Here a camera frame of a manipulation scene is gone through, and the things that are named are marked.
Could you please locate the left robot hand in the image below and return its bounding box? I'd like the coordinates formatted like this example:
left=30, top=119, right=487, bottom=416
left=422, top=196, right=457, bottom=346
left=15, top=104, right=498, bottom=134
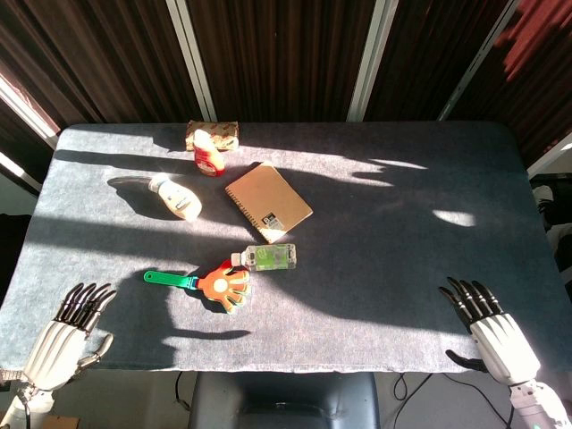
left=20, top=282, right=118, bottom=392

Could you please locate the brown spiral notebook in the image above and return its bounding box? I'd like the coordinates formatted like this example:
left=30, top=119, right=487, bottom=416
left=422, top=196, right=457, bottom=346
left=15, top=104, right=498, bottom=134
left=223, top=161, right=315, bottom=245

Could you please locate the beige patterned snack package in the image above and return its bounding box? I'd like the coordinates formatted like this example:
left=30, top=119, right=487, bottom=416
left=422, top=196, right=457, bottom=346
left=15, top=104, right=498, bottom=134
left=184, top=119, right=240, bottom=152

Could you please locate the dark robot base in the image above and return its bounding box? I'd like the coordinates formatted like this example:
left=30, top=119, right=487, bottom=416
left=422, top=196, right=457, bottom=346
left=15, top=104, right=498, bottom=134
left=187, top=371, right=382, bottom=429

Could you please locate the black floor cable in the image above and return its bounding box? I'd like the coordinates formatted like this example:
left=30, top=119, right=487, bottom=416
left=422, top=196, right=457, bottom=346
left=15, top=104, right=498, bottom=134
left=173, top=371, right=194, bottom=411
left=391, top=373, right=515, bottom=429

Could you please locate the grey table cloth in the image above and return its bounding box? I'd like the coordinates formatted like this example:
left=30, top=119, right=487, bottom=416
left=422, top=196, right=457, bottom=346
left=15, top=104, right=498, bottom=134
left=0, top=121, right=572, bottom=374

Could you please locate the white squeeze bottle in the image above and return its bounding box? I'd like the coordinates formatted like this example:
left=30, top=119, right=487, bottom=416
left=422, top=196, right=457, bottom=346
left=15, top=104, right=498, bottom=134
left=147, top=172, right=204, bottom=223

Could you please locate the clear plastic bottle green label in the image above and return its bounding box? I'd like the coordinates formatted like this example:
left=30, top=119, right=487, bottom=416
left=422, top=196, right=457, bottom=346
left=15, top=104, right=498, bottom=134
left=230, top=243, right=298, bottom=273

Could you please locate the green-handled hand clapper toy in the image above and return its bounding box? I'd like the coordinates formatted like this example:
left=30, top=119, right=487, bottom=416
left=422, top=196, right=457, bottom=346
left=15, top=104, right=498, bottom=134
left=142, top=261, right=253, bottom=315

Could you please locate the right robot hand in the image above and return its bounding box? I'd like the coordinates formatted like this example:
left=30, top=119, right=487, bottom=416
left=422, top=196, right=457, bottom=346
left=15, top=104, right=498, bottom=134
left=438, top=276, right=543, bottom=387

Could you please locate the red ketchup bottle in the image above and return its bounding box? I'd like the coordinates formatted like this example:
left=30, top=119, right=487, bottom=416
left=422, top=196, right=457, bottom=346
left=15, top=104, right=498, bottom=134
left=192, top=129, right=227, bottom=179

